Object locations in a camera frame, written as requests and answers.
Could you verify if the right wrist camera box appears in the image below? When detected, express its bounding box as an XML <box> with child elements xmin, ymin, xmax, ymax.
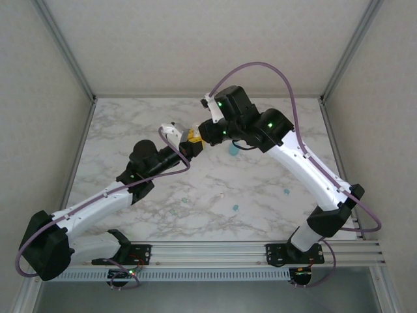
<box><xmin>199</xmin><ymin>92</ymin><xmax>223</xmax><ymax>125</ymax></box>

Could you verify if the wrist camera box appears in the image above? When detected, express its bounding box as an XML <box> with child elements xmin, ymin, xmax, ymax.
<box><xmin>158</xmin><ymin>121</ymin><xmax>190</xmax><ymax>148</ymax></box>
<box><xmin>199</xmin><ymin>92</ymin><xmax>223</xmax><ymax>125</ymax></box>

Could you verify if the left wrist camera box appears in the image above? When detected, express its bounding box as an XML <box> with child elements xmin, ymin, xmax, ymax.
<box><xmin>158</xmin><ymin>121</ymin><xmax>190</xmax><ymax>148</ymax></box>

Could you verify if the thin black gripper wire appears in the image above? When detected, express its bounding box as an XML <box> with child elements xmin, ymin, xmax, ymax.
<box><xmin>231</xmin><ymin>139</ymin><xmax>260</xmax><ymax>151</ymax></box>

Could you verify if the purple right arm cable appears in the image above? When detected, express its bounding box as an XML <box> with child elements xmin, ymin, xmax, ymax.
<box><xmin>210</xmin><ymin>61</ymin><xmax>382</xmax><ymax>290</ymax></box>

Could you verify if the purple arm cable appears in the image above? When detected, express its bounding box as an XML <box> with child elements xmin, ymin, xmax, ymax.
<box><xmin>16</xmin><ymin>127</ymin><xmax>192</xmax><ymax>290</ymax></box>
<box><xmin>210</xmin><ymin>61</ymin><xmax>382</xmax><ymax>290</ymax></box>

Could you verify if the aluminium frame crossbar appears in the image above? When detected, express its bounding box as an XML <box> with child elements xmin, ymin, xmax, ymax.
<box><xmin>93</xmin><ymin>93</ymin><xmax>324</xmax><ymax>99</ymax></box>

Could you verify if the aluminium table side rail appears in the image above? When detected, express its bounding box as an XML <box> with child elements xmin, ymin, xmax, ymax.
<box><xmin>55</xmin><ymin>99</ymin><xmax>98</xmax><ymax>216</ymax></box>
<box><xmin>320</xmin><ymin>99</ymin><xmax>365</xmax><ymax>242</ymax></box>

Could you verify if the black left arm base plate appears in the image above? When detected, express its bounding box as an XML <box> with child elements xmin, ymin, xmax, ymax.
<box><xmin>91</xmin><ymin>243</ymin><xmax>153</xmax><ymax>265</ymax></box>

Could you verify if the aluminium mounting rail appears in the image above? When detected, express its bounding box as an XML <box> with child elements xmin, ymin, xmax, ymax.
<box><xmin>31</xmin><ymin>240</ymin><xmax>388</xmax><ymax>267</ymax></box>

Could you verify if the aluminium frame post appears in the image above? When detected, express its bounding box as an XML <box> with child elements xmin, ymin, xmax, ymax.
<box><xmin>32</xmin><ymin>0</ymin><xmax>98</xmax><ymax>102</ymax></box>
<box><xmin>371</xmin><ymin>265</ymin><xmax>403</xmax><ymax>313</ymax></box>
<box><xmin>11</xmin><ymin>276</ymin><xmax>45</xmax><ymax>313</ymax></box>
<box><xmin>319</xmin><ymin>0</ymin><xmax>387</xmax><ymax>102</ymax></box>

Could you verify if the white slotted cable duct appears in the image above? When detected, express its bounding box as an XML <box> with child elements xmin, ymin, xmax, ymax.
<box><xmin>48</xmin><ymin>269</ymin><xmax>291</xmax><ymax>282</ymax></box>

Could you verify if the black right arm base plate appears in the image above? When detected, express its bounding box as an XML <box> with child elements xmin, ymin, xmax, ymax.
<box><xmin>265</xmin><ymin>243</ymin><xmax>326</xmax><ymax>265</ymax></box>

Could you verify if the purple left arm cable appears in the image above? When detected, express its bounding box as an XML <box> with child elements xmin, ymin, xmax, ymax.
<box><xmin>16</xmin><ymin>127</ymin><xmax>192</xmax><ymax>290</ymax></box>

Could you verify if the aluminium lower frame post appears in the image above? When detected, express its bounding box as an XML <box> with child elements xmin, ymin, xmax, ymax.
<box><xmin>371</xmin><ymin>265</ymin><xmax>403</xmax><ymax>313</ymax></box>
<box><xmin>11</xmin><ymin>276</ymin><xmax>45</xmax><ymax>313</ymax></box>

